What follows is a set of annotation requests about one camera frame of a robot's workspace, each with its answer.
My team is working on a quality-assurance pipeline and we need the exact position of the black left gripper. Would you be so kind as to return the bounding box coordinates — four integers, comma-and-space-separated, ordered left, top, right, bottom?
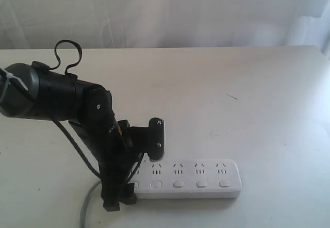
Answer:
69, 109, 144, 211

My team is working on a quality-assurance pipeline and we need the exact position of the white five-socket power strip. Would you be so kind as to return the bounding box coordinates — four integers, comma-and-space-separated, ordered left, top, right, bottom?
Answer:
131, 159, 242, 199

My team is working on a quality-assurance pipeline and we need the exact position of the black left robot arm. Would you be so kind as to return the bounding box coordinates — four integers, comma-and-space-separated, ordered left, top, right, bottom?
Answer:
1, 62, 140, 211

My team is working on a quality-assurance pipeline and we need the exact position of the white background curtain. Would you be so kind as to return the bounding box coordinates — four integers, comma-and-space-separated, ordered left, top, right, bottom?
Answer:
1, 0, 329, 56

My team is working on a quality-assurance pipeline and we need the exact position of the grey power cord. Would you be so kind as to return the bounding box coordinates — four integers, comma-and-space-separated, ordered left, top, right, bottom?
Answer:
78, 181, 102, 228

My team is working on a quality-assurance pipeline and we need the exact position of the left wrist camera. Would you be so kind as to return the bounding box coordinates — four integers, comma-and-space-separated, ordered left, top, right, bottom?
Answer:
128, 118, 165, 162

